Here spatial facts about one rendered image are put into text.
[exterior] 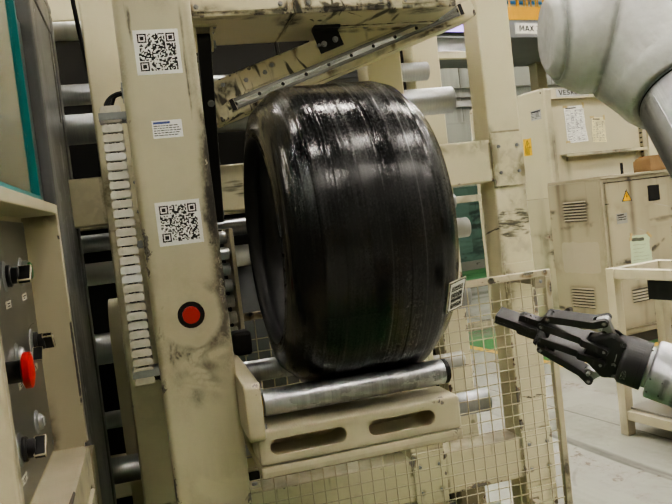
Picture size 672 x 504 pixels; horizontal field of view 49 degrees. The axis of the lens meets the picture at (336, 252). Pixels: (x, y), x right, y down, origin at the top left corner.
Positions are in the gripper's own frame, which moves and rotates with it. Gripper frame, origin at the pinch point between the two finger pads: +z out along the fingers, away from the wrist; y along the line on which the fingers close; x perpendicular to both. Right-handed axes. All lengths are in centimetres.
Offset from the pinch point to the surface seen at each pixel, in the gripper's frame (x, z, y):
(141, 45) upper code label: -9, 68, -35
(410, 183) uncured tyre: -1.5, 20.5, -19.8
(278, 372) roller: -4, 45, 29
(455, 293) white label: -0.8, 10.9, -1.8
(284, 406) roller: -23.4, 30.0, 15.4
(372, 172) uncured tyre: -4.6, 25.7, -21.5
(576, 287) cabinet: 389, 53, 239
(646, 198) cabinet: 431, 26, 174
